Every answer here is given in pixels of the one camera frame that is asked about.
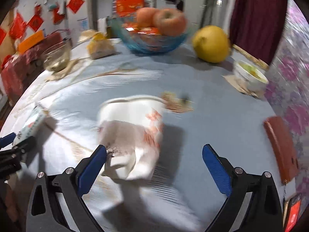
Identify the blue glass fruit bowl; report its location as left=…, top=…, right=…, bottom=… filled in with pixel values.
left=110, top=16, right=189, bottom=55

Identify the white bowl with food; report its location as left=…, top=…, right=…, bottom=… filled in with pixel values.
left=233, top=60, right=269, bottom=92

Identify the smartphone with lit screen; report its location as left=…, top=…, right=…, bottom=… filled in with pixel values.
left=283, top=194, right=302, bottom=232

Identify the yellow bagged bread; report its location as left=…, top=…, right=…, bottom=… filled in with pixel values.
left=86, top=32, right=116, bottom=60

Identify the brown leather wallet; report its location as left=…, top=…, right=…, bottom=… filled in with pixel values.
left=263, top=116, right=299, bottom=184

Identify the floral plastic wall cover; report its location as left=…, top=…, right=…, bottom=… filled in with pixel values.
left=265, top=0, right=308, bottom=200

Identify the small paper carton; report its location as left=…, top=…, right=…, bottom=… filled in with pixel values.
left=13, top=104, right=49, bottom=146

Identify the glass bowl with spoon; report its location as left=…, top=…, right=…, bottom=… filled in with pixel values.
left=41, top=40, right=71, bottom=73

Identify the dark red curtain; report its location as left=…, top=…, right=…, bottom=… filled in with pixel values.
left=229, top=0, right=288, bottom=65

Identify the right red apple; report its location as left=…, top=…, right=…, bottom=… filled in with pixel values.
left=154, top=9, right=187, bottom=37

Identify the red gift box on shelf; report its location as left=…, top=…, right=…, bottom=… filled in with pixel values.
left=116, top=0, right=144, bottom=17

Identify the yellow pomelo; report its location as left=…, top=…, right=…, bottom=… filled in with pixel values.
left=192, top=25, right=230, bottom=63

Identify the light blue tablecloth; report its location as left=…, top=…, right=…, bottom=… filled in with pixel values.
left=1, top=43, right=296, bottom=231

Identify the left red apple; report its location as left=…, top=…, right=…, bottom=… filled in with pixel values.
left=136, top=7, right=159, bottom=28

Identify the white refrigerator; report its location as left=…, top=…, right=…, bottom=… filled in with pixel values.
left=65, top=0, right=95, bottom=47

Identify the red cloth side table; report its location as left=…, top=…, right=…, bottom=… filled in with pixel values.
left=1, top=30, right=63, bottom=104

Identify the red apple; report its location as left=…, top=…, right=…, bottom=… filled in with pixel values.
left=136, top=7, right=159, bottom=28
left=154, top=9, right=187, bottom=37

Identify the orange gift box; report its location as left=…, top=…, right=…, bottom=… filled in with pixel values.
left=17, top=30, right=45, bottom=54

